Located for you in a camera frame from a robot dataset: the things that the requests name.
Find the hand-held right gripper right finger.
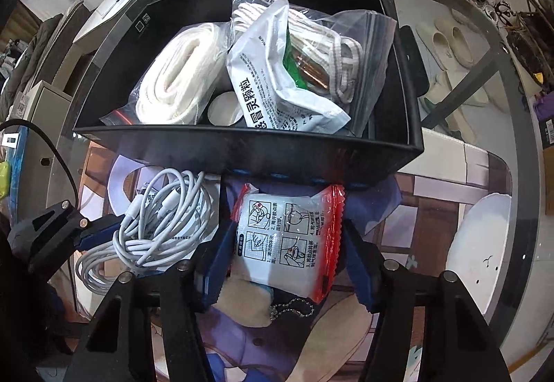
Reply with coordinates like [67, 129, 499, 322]
[342, 221, 513, 382]

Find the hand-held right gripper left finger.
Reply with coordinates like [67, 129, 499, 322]
[63, 220, 238, 382]

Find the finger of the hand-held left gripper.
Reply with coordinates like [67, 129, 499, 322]
[8, 200, 126, 275]

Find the white cable bundle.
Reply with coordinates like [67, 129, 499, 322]
[77, 171, 221, 294]

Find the red white wipe packet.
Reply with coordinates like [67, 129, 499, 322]
[229, 184, 347, 304]

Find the black storage box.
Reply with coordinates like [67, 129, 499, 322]
[73, 0, 427, 189]

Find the zip bag of white webbing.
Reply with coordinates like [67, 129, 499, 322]
[99, 20, 236, 126]

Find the white medicine pouch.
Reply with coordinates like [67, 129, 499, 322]
[227, 0, 351, 133]

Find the zip bag of white rope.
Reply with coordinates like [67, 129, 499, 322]
[286, 7, 399, 137]

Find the printed desk mat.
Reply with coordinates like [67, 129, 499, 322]
[78, 144, 537, 382]

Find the small grey side cabinet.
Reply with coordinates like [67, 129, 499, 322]
[13, 81, 77, 141]

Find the beige slipper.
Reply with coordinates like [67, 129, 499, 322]
[426, 70, 491, 108]
[435, 104, 479, 142]
[415, 20, 455, 62]
[435, 17, 483, 72]

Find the sofa with grey blanket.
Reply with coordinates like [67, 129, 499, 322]
[6, 12, 66, 106]

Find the dark green box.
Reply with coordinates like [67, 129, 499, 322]
[537, 118, 554, 150]

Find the purple bag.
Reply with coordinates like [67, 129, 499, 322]
[532, 98, 554, 124]

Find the wooden shoe rack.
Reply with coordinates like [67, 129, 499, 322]
[506, 0, 554, 99]

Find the beige plush keychain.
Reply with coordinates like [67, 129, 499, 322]
[216, 274, 315, 329]

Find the black cable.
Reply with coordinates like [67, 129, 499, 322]
[0, 120, 81, 210]

